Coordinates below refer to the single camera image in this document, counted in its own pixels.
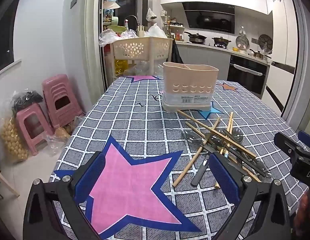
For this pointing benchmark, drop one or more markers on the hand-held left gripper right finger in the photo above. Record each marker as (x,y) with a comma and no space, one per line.
(225,177)

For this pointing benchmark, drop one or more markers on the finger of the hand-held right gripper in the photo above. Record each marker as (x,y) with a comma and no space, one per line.
(306,136)
(287,143)

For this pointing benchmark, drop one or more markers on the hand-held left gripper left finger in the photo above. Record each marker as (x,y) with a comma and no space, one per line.
(91,175)

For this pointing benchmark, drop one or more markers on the pile of wooden chopsticks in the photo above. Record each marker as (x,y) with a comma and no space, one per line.
(181,175)

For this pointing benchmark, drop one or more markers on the beige plastic utensil holder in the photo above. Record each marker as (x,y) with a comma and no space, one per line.
(190,77)

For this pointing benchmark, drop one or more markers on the clear plastic bag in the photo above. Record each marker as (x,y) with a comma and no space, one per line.
(56,140)

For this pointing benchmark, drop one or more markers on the checked star print tablecloth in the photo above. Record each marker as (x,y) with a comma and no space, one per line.
(135,120)

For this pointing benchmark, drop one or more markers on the black built-in oven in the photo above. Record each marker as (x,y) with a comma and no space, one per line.
(246,76)

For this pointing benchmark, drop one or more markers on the bag of yellow balls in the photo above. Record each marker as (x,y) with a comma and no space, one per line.
(12,142)

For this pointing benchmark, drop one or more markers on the small pink stool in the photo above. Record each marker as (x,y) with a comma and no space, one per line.
(25,115)

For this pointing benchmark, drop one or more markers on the tall stack of pink stools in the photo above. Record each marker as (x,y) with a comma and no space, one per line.
(57,87)

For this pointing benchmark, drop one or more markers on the small metal pot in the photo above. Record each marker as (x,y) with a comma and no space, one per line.
(257,53)

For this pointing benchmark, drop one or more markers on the white tall cabinet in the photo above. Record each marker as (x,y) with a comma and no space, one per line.
(282,42)

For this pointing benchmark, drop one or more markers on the black plastic bag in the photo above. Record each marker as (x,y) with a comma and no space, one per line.
(26,100)

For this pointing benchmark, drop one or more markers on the round dark steamer rack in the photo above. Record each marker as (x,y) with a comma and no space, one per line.
(265,42)

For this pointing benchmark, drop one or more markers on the yellow oil bottle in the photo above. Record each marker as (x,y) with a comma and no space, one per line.
(121,67)

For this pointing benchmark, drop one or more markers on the round metal steamer rack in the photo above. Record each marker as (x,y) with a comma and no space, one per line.
(242,41)

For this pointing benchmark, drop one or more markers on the black wok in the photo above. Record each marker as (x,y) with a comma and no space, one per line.
(196,37)
(221,40)

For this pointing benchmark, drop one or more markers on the black cloth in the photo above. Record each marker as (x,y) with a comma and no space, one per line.
(176,53)

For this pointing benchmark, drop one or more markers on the beige perforated storage cart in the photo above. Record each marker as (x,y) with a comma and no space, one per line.
(142,47)

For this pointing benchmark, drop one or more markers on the crumpled clear plastic bags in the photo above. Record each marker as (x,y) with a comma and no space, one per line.
(107,37)

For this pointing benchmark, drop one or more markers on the green bowl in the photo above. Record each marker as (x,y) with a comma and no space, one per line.
(116,28)

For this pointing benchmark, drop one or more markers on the black range hood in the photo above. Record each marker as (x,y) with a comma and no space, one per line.
(208,17)

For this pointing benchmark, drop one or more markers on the condiment rack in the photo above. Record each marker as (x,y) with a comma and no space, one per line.
(176,30)

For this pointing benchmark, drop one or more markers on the white plastic bag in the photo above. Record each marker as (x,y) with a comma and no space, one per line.
(155,31)

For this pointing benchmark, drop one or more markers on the dark window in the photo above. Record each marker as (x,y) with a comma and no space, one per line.
(3,40)

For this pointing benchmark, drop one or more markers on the kitchen faucet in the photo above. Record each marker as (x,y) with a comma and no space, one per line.
(132,17)

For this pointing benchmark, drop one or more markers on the hanging plastic bag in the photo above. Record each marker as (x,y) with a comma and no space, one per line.
(151,15)

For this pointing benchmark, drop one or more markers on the wooden frame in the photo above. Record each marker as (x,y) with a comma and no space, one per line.
(7,181)

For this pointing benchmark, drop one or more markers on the grey wall switch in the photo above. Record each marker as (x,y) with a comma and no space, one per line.
(73,1)

